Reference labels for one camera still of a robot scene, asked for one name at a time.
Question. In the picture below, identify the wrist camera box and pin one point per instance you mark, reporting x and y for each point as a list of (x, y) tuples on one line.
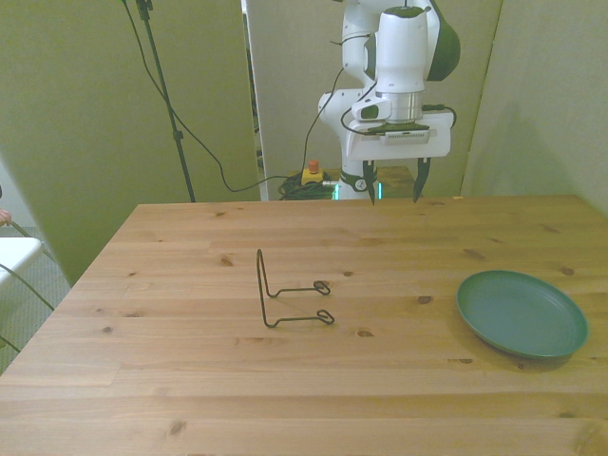
[(406, 135)]

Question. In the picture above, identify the dark teal round plate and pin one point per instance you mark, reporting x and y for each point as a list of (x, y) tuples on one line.
[(520, 313)]

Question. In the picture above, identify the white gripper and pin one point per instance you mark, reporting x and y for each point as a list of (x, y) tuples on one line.
[(439, 135)]

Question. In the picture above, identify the black tripod stand pole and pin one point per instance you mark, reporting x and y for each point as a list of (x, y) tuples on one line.
[(164, 90)]

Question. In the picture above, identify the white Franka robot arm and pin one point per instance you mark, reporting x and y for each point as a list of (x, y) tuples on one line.
[(401, 52)]

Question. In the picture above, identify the yellow emergency stop button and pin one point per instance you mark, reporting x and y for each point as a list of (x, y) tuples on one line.
[(312, 176)]

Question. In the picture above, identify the white folding chair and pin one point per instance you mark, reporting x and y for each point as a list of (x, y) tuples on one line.
[(16, 254)]

